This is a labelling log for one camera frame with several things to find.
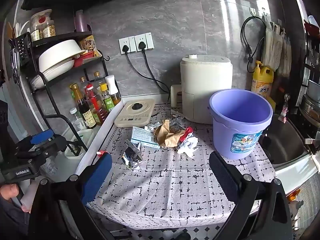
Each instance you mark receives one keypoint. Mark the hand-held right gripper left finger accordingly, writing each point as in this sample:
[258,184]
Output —
[98,177]

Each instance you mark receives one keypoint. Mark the white plate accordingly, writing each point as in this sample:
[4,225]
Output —
[55,72]

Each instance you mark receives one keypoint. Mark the gold cap oil bottle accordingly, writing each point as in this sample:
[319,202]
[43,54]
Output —
[98,78]

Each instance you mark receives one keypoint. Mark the red white crumpled wrapper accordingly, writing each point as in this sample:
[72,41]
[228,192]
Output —
[188,145]

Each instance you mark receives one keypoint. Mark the black perforated utensil holder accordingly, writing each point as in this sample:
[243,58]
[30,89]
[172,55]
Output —
[22,50]

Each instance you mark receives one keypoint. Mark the black metal kitchen rack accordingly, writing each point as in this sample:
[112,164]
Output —
[62,72]

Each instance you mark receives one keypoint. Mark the red plastic container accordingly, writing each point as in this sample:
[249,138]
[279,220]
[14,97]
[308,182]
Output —
[86,57]

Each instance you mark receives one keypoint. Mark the purple cup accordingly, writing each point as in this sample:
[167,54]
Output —
[81,21]

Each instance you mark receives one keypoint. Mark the light blue paper box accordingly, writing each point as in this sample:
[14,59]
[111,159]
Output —
[142,136]

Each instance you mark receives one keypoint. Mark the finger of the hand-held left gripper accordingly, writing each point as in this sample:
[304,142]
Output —
[41,136]
[53,143]

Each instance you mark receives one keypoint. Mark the glass jar of beans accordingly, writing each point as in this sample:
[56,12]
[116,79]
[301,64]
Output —
[49,30]

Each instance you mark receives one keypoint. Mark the white wall socket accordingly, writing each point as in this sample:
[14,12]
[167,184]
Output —
[147,41]
[127,42]

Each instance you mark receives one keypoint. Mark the stainless steel pot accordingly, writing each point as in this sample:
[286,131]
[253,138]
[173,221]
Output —
[310,107]

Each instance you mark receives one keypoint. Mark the purple plastic bucket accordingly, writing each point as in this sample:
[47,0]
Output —
[240,135]

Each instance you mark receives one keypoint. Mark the white air fryer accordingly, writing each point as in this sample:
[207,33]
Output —
[206,90]

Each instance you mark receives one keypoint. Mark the glass jar with label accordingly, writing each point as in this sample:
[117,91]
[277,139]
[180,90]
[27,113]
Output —
[35,32]

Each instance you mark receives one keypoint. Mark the person's left forearm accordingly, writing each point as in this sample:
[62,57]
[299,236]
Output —
[10,217]

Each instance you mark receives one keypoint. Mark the red cap sauce bottle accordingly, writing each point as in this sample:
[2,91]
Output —
[96,107]

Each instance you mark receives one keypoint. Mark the yellow detergent bottle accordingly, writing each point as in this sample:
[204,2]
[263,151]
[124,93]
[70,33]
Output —
[261,83]

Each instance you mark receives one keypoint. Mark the silver foil wrapper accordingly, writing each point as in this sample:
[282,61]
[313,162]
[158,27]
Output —
[133,153]

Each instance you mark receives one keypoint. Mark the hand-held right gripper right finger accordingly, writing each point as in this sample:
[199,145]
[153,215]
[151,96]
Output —
[222,173]

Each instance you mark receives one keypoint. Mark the small pink bottle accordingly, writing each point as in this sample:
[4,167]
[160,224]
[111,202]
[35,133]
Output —
[285,110]

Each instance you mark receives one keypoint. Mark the person's left hand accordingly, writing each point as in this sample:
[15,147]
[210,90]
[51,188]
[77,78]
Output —
[8,192]

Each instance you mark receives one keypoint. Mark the white crumpled paper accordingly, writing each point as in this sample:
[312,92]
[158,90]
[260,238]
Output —
[151,127]

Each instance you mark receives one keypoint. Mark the stainless steel sink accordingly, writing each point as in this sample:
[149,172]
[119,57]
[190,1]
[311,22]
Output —
[282,142]

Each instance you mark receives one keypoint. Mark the white top oil sprayer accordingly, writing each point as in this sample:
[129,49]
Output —
[113,87]

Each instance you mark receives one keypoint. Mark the silver foil packet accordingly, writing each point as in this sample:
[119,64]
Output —
[178,115]

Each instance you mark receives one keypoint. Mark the yellow cap green label bottle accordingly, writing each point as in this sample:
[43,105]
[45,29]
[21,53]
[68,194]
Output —
[107,100]

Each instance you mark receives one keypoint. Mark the brown crumpled paper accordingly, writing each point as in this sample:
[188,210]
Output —
[166,135]

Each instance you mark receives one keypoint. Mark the small red white scrap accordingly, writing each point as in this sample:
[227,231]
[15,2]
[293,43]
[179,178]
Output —
[101,153]

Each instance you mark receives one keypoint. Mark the white plastic tray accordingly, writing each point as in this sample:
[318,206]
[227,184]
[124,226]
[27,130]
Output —
[80,142]

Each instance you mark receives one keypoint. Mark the dark soy sauce bottle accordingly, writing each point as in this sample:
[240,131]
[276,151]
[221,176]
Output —
[83,110]

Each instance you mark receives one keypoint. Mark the clear bottle white cap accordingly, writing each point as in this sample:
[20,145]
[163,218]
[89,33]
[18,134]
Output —
[77,120]

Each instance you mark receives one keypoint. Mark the cream induction cooker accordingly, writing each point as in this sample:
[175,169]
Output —
[135,115]

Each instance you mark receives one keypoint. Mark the white black patterned tablecloth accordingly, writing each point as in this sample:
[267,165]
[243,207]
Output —
[170,185]

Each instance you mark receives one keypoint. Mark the yellow snack packet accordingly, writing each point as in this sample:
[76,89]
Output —
[88,43]

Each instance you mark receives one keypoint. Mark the white bowl with red print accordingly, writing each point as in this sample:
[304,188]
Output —
[41,16]

